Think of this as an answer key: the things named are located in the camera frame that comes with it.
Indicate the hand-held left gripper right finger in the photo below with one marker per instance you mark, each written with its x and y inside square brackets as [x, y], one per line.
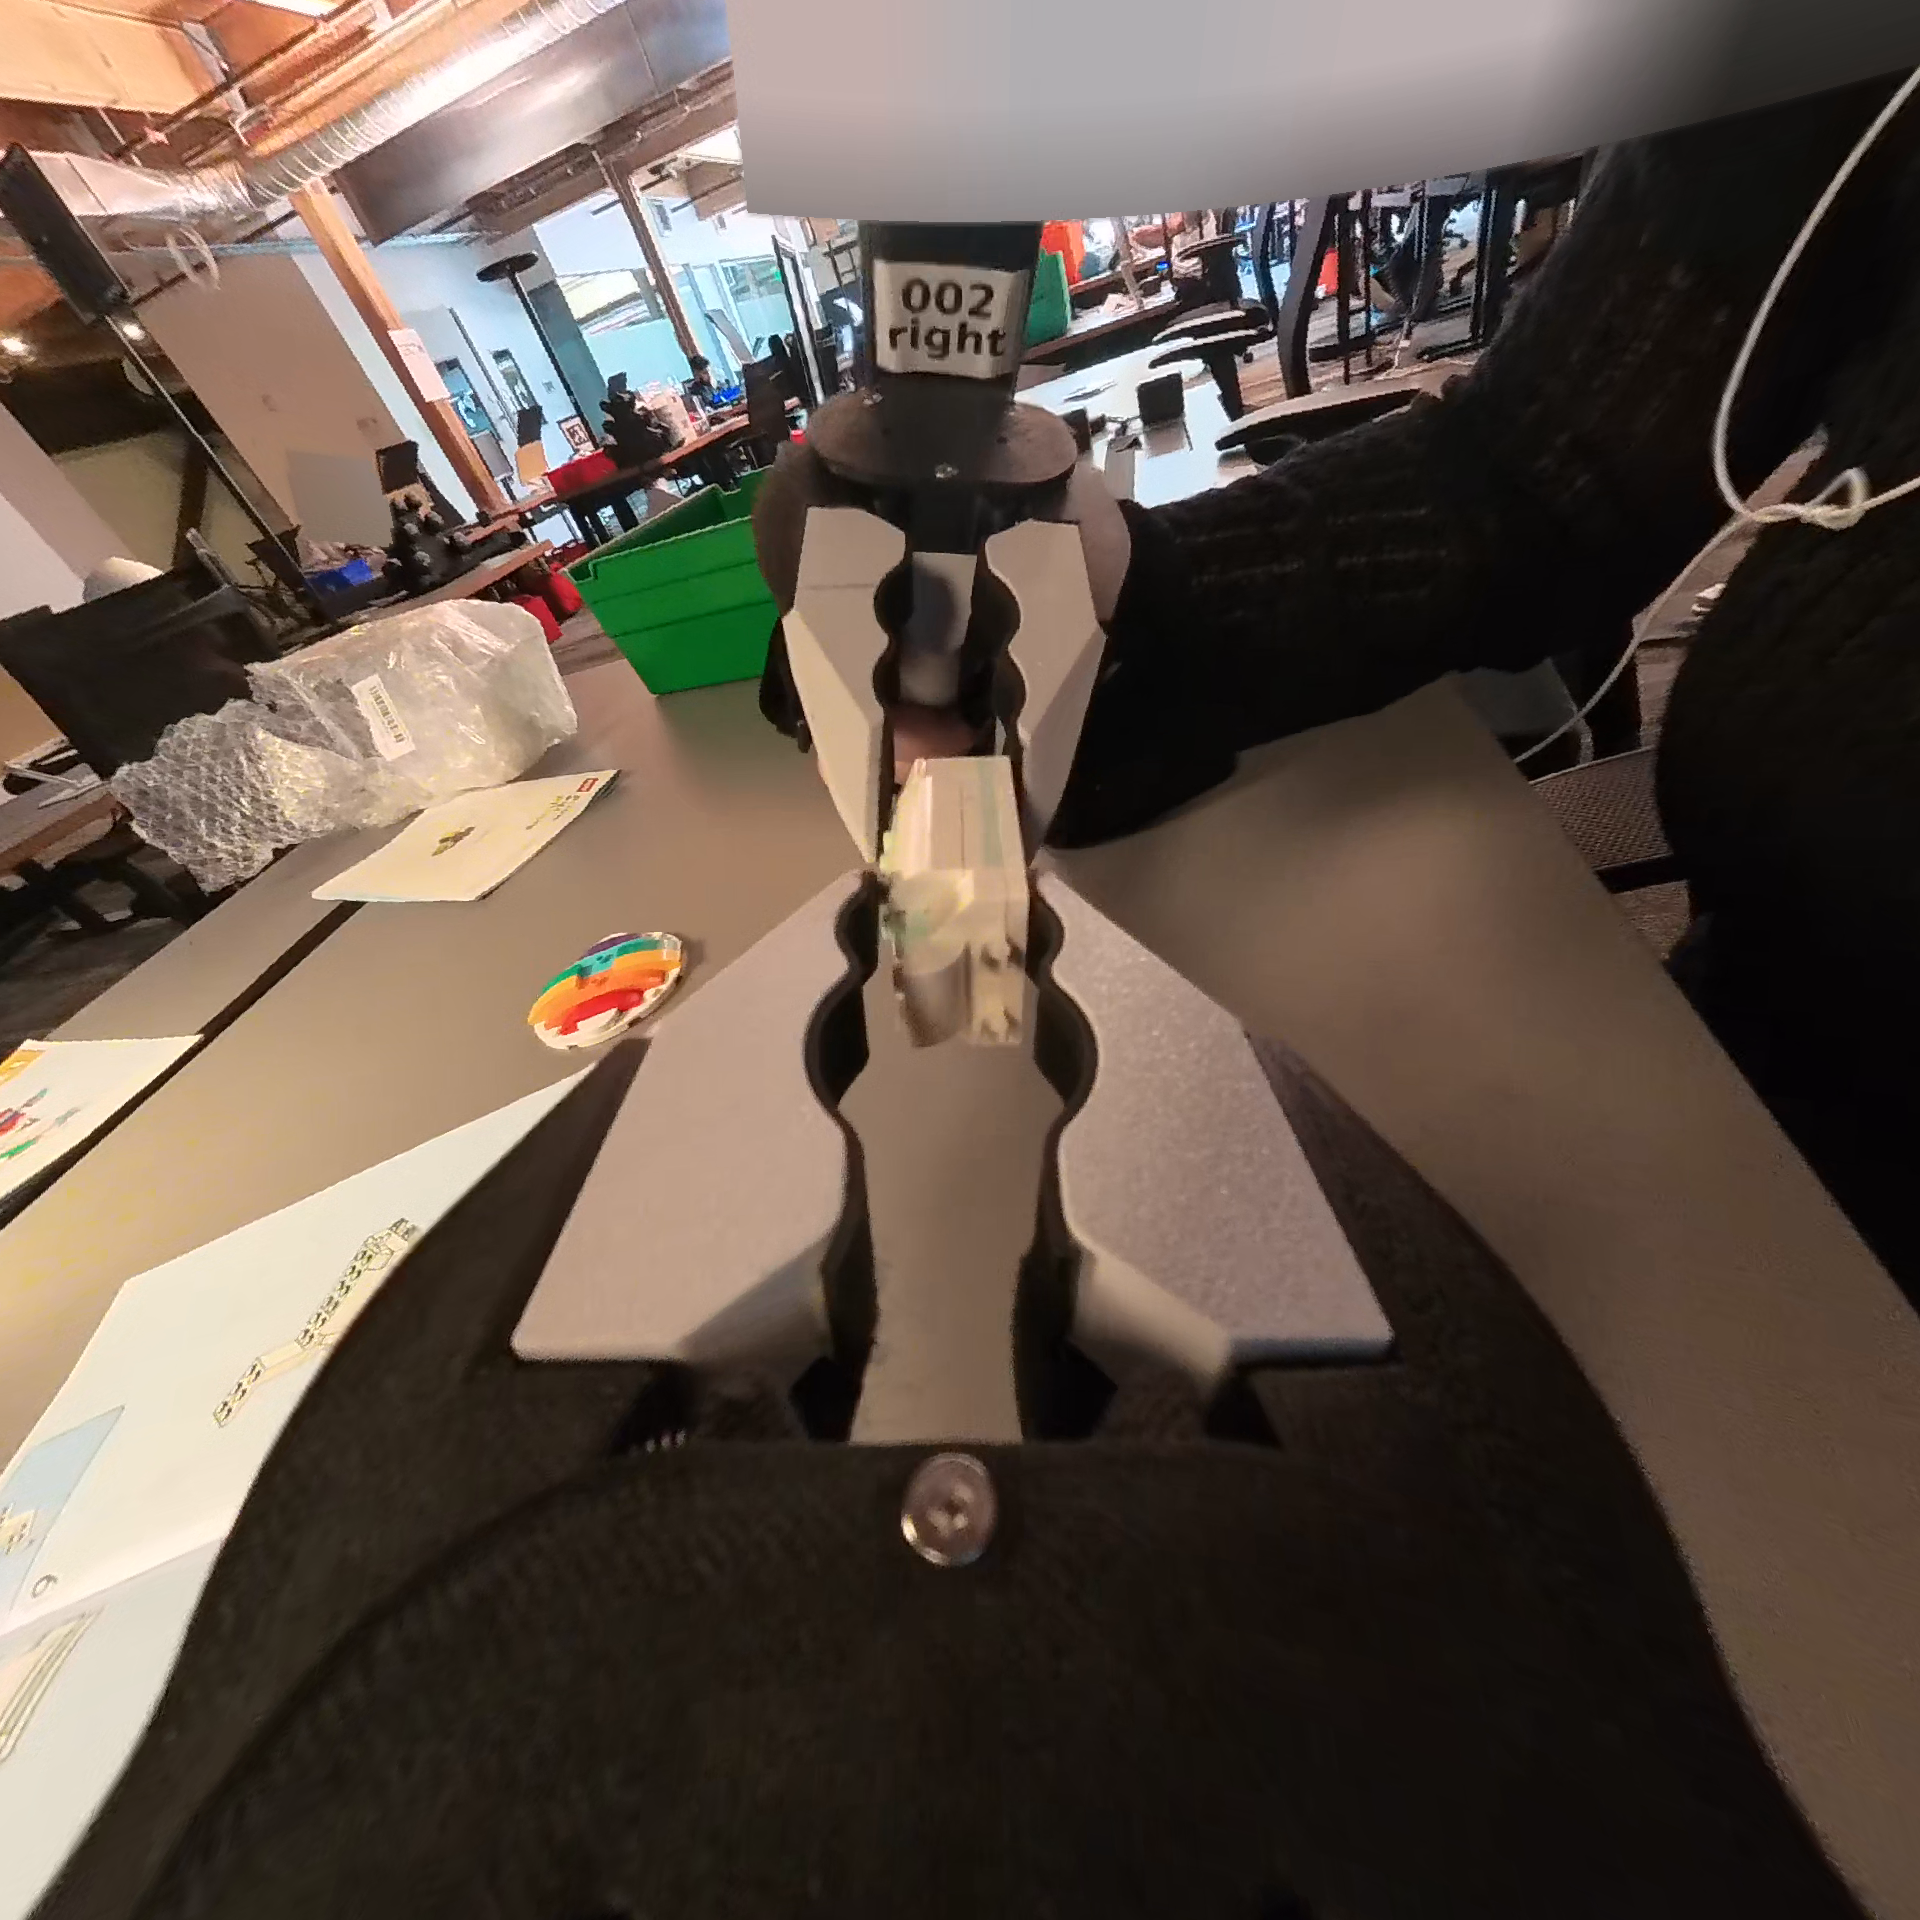
[1201, 1155]

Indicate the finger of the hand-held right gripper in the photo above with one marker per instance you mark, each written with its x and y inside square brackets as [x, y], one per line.
[832, 660]
[1062, 628]

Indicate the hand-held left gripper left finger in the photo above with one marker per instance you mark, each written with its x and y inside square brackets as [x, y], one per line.
[705, 1184]

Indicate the white lego brick assembly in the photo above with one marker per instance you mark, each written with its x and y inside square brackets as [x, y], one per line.
[961, 901]

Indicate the round rainbow lego model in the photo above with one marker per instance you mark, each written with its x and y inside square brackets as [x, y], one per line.
[600, 992]

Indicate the open lego instruction booklet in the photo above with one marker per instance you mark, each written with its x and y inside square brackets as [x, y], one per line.
[195, 1380]

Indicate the green plastic bin stack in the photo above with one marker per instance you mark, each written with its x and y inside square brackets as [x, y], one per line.
[690, 599]

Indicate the grey background desk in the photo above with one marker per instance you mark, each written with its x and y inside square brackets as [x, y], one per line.
[1184, 434]

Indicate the black swivel chair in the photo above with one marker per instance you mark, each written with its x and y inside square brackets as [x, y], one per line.
[1306, 411]

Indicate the closed white instruction booklet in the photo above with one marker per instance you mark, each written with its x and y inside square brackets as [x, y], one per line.
[464, 849]

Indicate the clear bubble wrap bag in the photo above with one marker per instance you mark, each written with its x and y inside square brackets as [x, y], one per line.
[375, 720]

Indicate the black mesh office chair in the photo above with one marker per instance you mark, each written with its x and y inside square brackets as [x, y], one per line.
[1613, 818]

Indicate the small printed leaflet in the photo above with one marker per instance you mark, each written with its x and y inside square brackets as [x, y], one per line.
[75, 1109]

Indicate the person's black sweater torso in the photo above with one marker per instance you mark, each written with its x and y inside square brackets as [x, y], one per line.
[1799, 839]

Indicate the black light stand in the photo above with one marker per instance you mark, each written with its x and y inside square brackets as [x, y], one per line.
[59, 225]

